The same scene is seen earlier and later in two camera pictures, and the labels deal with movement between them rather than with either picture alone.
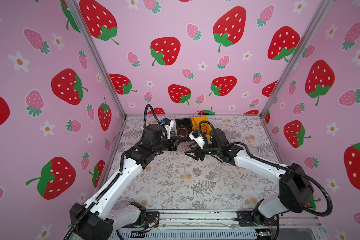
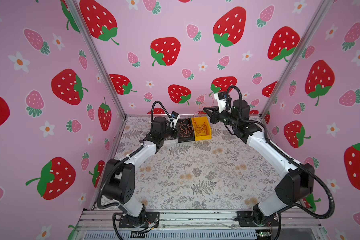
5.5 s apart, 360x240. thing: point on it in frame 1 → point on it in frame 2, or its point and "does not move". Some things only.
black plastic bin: [184, 127] does not move
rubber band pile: [183, 146] → [185, 128]
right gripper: [197, 150] → [214, 115]
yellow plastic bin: [205, 128] does not move
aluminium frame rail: [215, 219] does not move
